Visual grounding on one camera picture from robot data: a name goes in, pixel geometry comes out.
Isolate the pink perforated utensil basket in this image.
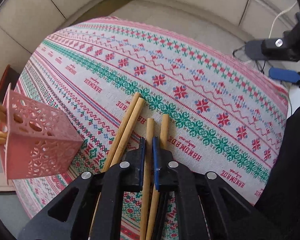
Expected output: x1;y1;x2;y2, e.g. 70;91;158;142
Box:
0;88;83;180

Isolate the black cable on floor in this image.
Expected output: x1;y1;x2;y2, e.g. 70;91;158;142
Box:
232;45;268;74

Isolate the red-lined brown trash bin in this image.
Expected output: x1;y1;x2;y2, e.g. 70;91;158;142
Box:
0;65;20;103

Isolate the white power cable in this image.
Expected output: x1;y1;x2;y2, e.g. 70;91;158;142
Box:
268;0;299;40

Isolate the patterned red green tablecloth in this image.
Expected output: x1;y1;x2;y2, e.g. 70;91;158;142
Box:
12;16;289;240

